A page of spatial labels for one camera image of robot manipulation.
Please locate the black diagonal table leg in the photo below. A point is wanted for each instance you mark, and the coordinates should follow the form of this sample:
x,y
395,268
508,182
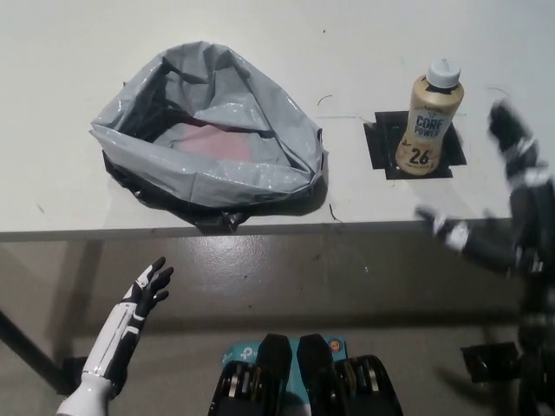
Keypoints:
x,y
26,342

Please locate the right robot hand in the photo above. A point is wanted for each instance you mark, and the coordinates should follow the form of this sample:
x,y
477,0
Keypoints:
x,y
531,208

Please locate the black table foot plate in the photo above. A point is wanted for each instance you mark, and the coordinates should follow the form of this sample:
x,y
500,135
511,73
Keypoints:
x,y
490,362
73,372

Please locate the black tape square marker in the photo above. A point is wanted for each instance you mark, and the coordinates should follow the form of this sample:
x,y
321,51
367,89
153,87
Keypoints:
x,y
377,143

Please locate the beige protein shake bottle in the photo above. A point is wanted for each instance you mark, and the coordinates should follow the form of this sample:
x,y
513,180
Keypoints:
x,y
427,130

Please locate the pink item inside bag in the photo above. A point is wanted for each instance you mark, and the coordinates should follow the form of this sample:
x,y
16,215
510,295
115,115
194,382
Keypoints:
x,y
217,141

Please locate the teal cardboard box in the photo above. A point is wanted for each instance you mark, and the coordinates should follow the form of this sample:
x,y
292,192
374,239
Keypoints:
x,y
236,353

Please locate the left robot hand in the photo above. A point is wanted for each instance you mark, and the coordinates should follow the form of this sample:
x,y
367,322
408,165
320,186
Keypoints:
x,y
126,320

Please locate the grey plastic bag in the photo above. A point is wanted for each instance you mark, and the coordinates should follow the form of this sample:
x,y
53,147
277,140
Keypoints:
x,y
243,173

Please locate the black robot body blocks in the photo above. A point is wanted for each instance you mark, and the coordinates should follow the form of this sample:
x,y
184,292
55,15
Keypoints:
x,y
316,368

